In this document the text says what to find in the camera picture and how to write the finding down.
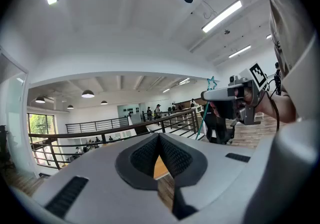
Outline dark metal railing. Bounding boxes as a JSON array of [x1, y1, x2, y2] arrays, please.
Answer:
[[28, 108, 201, 171]]

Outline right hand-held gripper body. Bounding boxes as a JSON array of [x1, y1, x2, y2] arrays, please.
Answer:
[[228, 62, 269, 126]]

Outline teal star-topped wand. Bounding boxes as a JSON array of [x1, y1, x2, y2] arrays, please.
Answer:
[[194, 75, 218, 141]]

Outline black office chair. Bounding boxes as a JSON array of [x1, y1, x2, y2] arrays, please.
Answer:
[[204, 108, 237, 145]]

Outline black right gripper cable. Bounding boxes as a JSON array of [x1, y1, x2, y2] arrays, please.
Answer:
[[264, 78, 281, 133]]

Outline person's right forearm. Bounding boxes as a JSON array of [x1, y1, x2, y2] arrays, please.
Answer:
[[256, 92, 297, 124]]

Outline person's right hand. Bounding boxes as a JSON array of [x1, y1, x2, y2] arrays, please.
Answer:
[[241, 87, 253, 106]]

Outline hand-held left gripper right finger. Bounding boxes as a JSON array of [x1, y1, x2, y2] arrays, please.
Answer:
[[159, 133, 255, 220]]

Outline person's khaki shirt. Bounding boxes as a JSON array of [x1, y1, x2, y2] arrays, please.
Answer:
[[267, 0, 320, 124]]

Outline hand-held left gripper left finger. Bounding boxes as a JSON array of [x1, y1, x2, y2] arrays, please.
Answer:
[[32, 133, 180, 224]]

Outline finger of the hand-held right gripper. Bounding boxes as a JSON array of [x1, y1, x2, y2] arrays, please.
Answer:
[[200, 87, 237, 102], [209, 100, 236, 120]]

